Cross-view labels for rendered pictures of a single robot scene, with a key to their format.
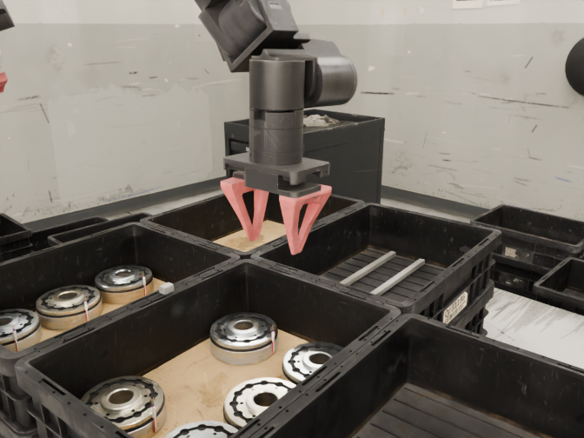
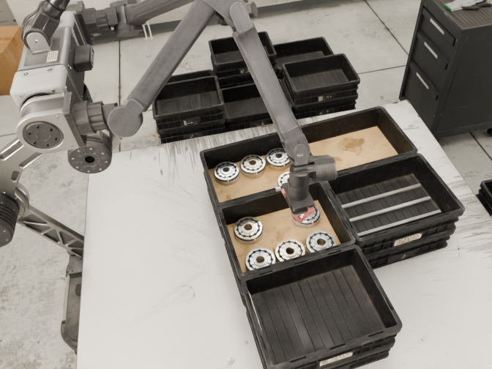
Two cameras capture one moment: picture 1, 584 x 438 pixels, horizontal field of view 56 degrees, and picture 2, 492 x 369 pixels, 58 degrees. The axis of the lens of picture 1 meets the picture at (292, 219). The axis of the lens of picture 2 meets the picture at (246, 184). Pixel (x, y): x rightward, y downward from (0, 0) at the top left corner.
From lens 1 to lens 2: 96 cm
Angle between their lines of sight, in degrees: 43
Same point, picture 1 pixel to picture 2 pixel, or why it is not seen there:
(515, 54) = not seen: outside the picture
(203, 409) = (274, 240)
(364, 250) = (408, 175)
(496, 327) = (459, 244)
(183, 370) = (277, 219)
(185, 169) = not seen: outside the picture
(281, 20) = (300, 160)
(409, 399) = (346, 271)
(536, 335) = (476, 259)
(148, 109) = not seen: outside the picture
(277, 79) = (294, 179)
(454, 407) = (359, 284)
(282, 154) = (295, 198)
